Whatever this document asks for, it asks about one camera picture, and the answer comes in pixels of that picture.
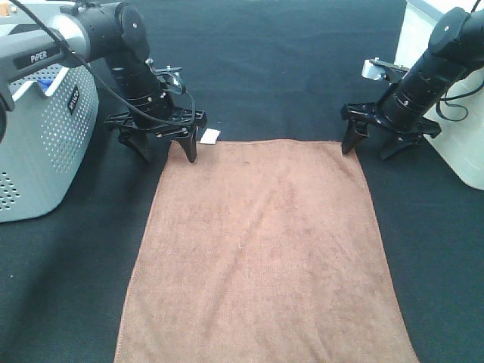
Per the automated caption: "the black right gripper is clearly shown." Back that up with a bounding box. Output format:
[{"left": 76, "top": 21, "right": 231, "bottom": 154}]
[{"left": 340, "top": 103, "right": 442, "bottom": 160}]

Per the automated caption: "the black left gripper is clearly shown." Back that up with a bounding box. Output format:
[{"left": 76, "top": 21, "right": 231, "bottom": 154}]
[{"left": 104, "top": 105, "right": 207, "bottom": 163}]

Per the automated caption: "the brown microfibre towel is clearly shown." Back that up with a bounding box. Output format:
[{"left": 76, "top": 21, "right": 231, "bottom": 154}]
[{"left": 114, "top": 140, "right": 417, "bottom": 362}]

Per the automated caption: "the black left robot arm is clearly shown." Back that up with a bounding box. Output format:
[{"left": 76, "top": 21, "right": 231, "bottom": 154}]
[{"left": 1, "top": 1, "right": 207, "bottom": 163}]

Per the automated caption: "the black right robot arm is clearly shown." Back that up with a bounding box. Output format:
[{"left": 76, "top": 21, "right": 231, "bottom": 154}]
[{"left": 341, "top": 7, "right": 483, "bottom": 160}]

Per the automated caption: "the white plastic storage box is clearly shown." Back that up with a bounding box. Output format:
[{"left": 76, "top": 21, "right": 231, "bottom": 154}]
[{"left": 394, "top": 1, "right": 483, "bottom": 190}]

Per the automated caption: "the grey perforated laundry basket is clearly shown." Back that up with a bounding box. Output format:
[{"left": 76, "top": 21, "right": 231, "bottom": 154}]
[{"left": 0, "top": 3, "right": 100, "bottom": 224}]

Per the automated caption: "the black table cloth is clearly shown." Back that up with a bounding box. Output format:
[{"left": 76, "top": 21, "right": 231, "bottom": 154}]
[{"left": 1, "top": 1, "right": 483, "bottom": 362}]

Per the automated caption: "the blue cloth in basket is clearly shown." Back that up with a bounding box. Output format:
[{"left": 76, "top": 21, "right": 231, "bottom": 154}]
[{"left": 37, "top": 79, "right": 53, "bottom": 93}]

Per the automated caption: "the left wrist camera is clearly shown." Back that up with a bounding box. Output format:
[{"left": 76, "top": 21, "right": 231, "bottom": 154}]
[{"left": 151, "top": 67, "right": 187, "bottom": 95}]

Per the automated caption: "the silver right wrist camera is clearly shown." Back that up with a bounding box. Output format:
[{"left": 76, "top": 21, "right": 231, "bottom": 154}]
[{"left": 361, "top": 58, "right": 409, "bottom": 83}]

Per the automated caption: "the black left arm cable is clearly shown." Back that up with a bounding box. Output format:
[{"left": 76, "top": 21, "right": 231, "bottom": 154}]
[{"left": 8, "top": 0, "right": 197, "bottom": 128}]

